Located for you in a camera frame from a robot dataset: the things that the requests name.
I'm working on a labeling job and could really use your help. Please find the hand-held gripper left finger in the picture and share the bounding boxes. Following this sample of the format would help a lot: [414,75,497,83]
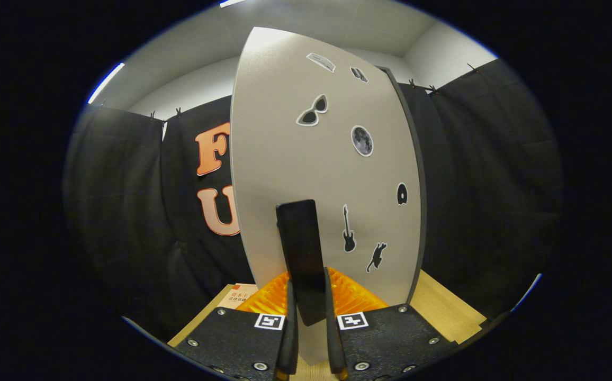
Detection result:
[171,271,299,381]

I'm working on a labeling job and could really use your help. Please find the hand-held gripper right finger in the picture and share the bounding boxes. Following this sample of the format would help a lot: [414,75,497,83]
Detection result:
[325,267,457,381]

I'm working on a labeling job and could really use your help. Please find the cream cover book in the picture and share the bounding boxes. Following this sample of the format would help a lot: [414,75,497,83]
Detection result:
[216,283,259,310]

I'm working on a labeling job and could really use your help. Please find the black backdrop cloth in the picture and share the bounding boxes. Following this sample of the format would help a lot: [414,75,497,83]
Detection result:
[62,58,563,339]

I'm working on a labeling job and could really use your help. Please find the long ceiling light strip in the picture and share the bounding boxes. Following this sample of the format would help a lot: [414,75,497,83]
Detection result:
[88,62,125,104]

